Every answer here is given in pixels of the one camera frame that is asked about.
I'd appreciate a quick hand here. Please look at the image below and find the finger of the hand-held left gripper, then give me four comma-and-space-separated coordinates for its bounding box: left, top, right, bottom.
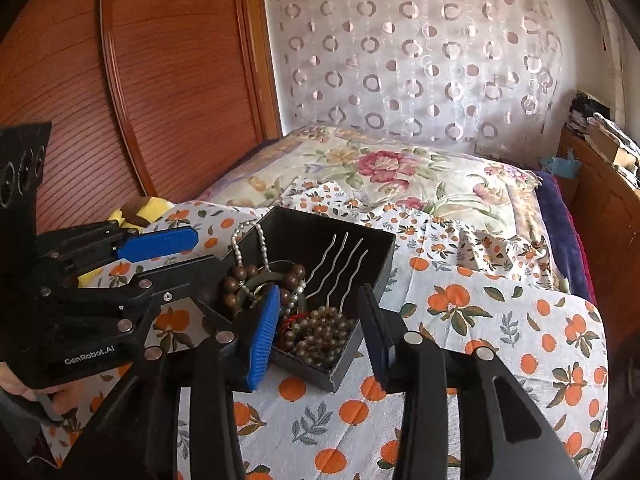
59, 254, 237, 350
37, 220, 199, 274

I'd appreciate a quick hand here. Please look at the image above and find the yellow and brown plush toy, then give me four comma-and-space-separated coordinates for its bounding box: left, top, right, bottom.
77, 198, 177, 287

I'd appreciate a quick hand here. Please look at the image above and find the person's left hand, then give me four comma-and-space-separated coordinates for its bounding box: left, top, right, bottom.
0, 360, 69, 424

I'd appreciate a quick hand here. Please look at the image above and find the pile of clutter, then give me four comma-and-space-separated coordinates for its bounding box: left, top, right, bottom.
566, 90, 640, 187

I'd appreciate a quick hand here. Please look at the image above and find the white pearl necklace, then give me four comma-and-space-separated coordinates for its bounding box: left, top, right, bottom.
231, 221, 307, 312

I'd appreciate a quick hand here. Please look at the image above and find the wooden bedside cabinet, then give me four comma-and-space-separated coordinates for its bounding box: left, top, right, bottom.
556, 127, 640, 316

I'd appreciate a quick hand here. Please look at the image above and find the brown wooden bead bracelet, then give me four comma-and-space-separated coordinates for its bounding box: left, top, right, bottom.
222, 264, 307, 322

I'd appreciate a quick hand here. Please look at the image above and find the floral quilt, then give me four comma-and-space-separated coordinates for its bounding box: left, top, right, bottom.
195, 125, 557, 288

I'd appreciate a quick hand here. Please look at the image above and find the silver wavy hair fork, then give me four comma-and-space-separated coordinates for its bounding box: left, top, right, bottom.
304, 232, 367, 312

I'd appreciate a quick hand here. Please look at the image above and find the white circle pattern curtain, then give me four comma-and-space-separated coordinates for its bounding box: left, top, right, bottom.
264, 0, 566, 158

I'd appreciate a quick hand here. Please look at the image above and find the orange fruit print bedsheet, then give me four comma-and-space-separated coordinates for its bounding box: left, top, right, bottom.
45, 180, 609, 480

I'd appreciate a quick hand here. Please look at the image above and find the light blue cloth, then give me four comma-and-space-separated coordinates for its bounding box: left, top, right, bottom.
539, 155, 582, 179

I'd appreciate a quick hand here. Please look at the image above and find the black square box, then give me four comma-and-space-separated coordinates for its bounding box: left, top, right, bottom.
215, 206, 397, 394

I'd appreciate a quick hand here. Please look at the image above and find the dark bangle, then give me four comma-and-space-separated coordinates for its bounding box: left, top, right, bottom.
244, 260, 302, 308

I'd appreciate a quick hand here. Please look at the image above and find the purple blanket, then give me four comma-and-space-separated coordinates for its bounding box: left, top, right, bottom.
536, 170, 597, 303

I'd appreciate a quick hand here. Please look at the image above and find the gold bead bracelet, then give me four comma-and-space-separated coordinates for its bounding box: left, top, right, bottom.
289, 305, 359, 362

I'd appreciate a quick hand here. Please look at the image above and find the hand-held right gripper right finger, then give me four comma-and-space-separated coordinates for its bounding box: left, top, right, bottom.
357, 284, 584, 480

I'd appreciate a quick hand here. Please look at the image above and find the red and green jewelry piece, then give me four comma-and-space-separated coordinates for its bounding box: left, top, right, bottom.
276, 312, 302, 350

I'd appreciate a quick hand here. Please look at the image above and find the red-brown wooden wardrobe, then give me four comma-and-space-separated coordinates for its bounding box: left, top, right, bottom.
0, 0, 283, 233

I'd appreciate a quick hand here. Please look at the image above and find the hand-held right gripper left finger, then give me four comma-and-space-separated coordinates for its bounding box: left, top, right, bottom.
57, 284, 282, 480

